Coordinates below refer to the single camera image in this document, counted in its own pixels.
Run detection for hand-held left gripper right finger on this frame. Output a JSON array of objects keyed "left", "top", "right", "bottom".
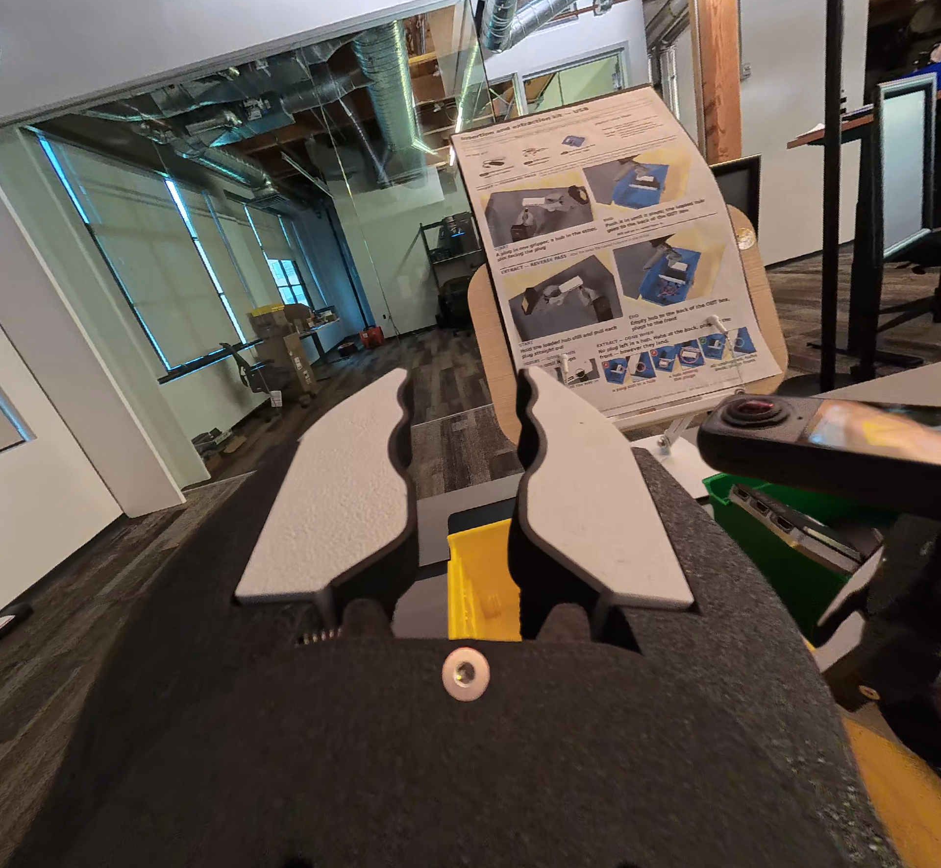
[{"left": 515, "top": 364, "right": 696, "bottom": 612}]

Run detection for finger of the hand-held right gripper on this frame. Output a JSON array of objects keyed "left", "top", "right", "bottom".
[{"left": 817, "top": 548, "right": 886, "bottom": 671}]

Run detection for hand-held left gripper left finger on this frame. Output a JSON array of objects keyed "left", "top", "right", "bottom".
[{"left": 236, "top": 367, "right": 417, "bottom": 607}]

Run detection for silver port hub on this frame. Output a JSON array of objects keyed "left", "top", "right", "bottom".
[{"left": 728, "top": 483, "right": 868, "bottom": 575}]

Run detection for green plastic bin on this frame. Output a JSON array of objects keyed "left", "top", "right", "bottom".
[{"left": 702, "top": 473, "right": 891, "bottom": 649}]

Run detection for yellow plastic bin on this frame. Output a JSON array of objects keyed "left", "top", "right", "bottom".
[{"left": 446, "top": 522, "right": 941, "bottom": 868}]

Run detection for cardboard boxes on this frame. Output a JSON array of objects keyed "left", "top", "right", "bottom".
[{"left": 240, "top": 304, "right": 322, "bottom": 402}]

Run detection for instruction sheet on stand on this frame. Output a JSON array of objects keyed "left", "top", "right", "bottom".
[{"left": 467, "top": 204, "right": 791, "bottom": 446}]

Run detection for printed instruction sheet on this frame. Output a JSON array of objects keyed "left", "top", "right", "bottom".
[{"left": 453, "top": 85, "right": 782, "bottom": 422}]

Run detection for black shelf rack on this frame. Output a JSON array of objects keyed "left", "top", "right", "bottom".
[{"left": 418, "top": 213, "right": 489, "bottom": 328}]

